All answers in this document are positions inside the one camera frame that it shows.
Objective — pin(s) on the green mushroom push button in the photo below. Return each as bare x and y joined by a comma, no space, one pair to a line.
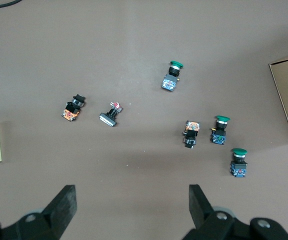
219,135
238,165
171,75

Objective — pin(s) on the black rectangular button red contact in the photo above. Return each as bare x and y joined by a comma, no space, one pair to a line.
107,119

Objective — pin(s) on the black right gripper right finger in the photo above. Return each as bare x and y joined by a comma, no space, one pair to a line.
201,212

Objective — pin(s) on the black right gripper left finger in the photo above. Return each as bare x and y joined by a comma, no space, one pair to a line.
59,212

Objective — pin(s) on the brown cardboard box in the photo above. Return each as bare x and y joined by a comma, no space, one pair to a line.
286,87

